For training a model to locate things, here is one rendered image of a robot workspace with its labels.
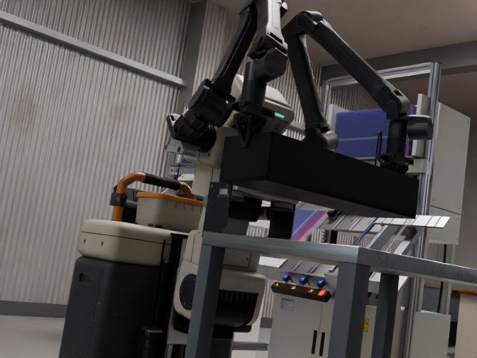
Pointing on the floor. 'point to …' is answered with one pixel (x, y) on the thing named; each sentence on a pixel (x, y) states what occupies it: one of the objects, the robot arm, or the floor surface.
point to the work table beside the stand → (336, 343)
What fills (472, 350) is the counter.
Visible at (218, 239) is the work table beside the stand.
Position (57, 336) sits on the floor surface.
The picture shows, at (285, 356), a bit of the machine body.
